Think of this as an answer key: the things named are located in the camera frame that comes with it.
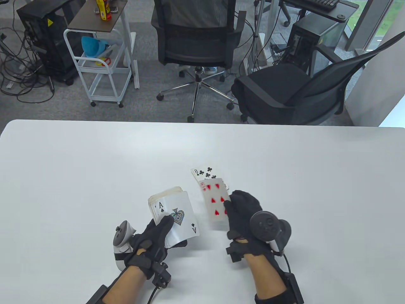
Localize black chair leg with castor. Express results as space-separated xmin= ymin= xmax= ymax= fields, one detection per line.
xmin=280 ymin=5 xmax=309 ymax=27

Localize blue plastic funnel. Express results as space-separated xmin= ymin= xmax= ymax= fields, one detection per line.
xmin=81 ymin=36 xmax=106 ymax=58

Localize black forearm sensor box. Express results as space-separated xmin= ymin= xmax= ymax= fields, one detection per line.
xmin=285 ymin=272 xmax=304 ymax=304
xmin=85 ymin=284 xmax=109 ymax=304

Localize tangle of black floor cables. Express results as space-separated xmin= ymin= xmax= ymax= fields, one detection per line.
xmin=0 ymin=19 xmax=57 ymax=103

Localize white side table brown top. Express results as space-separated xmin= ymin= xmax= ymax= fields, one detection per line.
xmin=68 ymin=0 xmax=140 ymax=90

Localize dark grey desk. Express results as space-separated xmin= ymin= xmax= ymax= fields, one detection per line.
xmin=278 ymin=0 xmax=359 ymax=21

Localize deck of playing cards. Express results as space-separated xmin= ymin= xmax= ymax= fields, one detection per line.
xmin=148 ymin=187 xmax=200 ymax=249

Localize person's right forearm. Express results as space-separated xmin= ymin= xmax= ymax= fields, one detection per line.
xmin=245 ymin=253 xmax=287 ymax=304

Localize grey white handheld controller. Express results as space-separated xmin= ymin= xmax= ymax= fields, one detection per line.
xmin=113 ymin=220 xmax=137 ymax=270
xmin=250 ymin=211 xmax=292 ymax=257

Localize person's left hand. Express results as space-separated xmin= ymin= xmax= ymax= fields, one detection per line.
xmin=124 ymin=215 xmax=188 ymax=280

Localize red hearts playing card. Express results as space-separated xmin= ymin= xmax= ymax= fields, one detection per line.
xmin=198 ymin=178 xmax=231 ymax=231

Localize white rolling cart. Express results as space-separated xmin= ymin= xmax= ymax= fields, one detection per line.
xmin=63 ymin=28 xmax=133 ymax=108

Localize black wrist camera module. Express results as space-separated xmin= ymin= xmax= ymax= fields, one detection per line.
xmin=226 ymin=239 xmax=250 ymax=263
xmin=153 ymin=262 xmax=172 ymax=288

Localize person's left forearm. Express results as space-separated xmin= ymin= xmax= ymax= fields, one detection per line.
xmin=103 ymin=266 xmax=149 ymax=304

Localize white metal stand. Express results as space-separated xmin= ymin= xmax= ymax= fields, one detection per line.
xmin=252 ymin=0 xmax=279 ymax=75

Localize black elastic armband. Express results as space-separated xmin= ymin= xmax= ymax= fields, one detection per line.
xmin=255 ymin=287 xmax=298 ymax=304

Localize black clubs playing card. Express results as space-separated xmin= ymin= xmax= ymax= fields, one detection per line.
xmin=191 ymin=166 xmax=230 ymax=190

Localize black keyboard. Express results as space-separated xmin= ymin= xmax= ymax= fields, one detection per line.
xmin=296 ymin=0 xmax=340 ymax=11

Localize person's right hand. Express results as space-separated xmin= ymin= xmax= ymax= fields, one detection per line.
xmin=223 ymin=190 xmax=276 ymax=259

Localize black chair with chrome base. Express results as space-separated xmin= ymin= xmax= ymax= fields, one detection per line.
xmin=150 ymin=0 xmax=247 ymax=123

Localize black computer tower glass panel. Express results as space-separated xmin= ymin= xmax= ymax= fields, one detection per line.
xmin=286 ymin=14 xmax=348 ymax=76

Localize black computer tower yellow sticker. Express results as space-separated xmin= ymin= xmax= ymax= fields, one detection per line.
xmin=16 ymin=0 xmax=86 ymax=85

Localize black mesh office chair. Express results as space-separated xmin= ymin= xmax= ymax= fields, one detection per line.
xmin=231 ymin=31 xmax=405 ymax=125

